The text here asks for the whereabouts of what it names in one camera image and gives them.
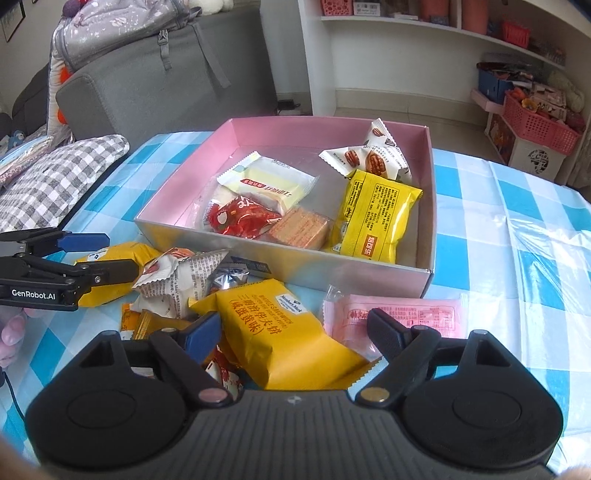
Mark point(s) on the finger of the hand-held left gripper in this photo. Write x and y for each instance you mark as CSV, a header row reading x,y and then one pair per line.
x,y
85,241
115,271

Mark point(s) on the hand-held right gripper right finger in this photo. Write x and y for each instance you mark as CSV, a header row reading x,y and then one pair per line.
x,y
388,333

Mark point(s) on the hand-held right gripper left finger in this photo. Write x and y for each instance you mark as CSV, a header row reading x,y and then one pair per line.
x,y
203,333

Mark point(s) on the large yellow snack packet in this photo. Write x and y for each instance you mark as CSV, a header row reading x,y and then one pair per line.
x,y
286,337
111,293

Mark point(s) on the orange gold snack packet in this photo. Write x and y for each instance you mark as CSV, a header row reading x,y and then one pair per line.
x,y
152,323

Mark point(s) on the red white snack packet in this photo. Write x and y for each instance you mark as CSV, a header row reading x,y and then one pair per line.
x,y
228,381

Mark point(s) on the pink snack packet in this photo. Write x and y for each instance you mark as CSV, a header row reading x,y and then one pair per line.
x,y
438,309

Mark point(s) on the white printed pecan packet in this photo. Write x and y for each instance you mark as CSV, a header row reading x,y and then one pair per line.
x,y
180,281
369,157

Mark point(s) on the silver foil snack packet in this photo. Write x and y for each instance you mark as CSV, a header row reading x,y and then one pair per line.
x,y
228,277

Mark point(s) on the pink cardboard box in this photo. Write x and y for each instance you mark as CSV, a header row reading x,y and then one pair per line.
x,y
184,184

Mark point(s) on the small yellow printed packet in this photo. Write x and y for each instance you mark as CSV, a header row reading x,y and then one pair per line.
x,y
374,217

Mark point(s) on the red candy packet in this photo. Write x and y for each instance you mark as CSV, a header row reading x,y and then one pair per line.
x,y
242,217

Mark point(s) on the clear packet of orange wafers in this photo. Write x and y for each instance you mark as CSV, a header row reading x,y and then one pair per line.
x,y
300,228

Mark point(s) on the pale yellow white packet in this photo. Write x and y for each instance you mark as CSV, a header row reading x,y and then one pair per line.
x,y
268,182

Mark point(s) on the person's left hand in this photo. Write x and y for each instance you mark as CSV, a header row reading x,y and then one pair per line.
x,y
9,332

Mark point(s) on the grey checked cushion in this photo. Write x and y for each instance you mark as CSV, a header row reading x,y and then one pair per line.
x,y
60,180

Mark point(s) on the folded patterned blanket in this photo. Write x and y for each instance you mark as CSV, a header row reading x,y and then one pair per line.
x,y
23,154

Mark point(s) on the orange plush toy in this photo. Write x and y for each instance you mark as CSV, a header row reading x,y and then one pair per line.
x,y
62,115

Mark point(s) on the blue checked plastic tablecloth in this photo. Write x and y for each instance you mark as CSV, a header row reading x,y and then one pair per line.
x,y
508,277

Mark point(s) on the grey sofa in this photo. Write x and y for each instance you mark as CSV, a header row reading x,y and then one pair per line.
x,y
138,92

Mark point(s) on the silver grey backpack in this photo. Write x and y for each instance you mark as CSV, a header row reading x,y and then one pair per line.
x,y
115,27

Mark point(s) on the patterned storage box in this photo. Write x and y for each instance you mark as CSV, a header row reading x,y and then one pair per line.
x,y
498,136

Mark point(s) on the white cutout storage box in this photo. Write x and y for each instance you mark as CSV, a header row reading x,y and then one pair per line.
x,y
535,159

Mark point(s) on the pink plastic tray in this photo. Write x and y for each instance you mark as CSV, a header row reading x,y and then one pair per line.
x,y
485,101

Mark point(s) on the large pink plastic basket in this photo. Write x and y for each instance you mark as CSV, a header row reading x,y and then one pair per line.
x,y
535,124

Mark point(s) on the white plush toy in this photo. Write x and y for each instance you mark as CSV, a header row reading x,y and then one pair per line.
x,y
210,5

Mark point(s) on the blue box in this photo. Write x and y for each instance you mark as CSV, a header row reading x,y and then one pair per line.
x,y
491,87

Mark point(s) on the pile of colourful packets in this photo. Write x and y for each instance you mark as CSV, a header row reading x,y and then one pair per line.
x,y
549,101

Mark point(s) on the white bookshelf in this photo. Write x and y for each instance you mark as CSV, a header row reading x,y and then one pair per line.
x,y
318,55

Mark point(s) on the small red basket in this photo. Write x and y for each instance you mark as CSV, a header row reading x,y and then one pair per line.
x,y
515,33

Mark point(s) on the coral plastic pot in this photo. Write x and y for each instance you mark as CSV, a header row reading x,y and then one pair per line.
x,y
434,10
475,16

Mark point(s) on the white labelled box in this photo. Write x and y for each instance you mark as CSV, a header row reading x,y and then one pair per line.
x,y
367,7

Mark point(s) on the small pink basket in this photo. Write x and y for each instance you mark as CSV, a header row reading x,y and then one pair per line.
x,y
337,7

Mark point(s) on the dark picture frame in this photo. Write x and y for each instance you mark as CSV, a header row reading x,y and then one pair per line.
x,y
11,18

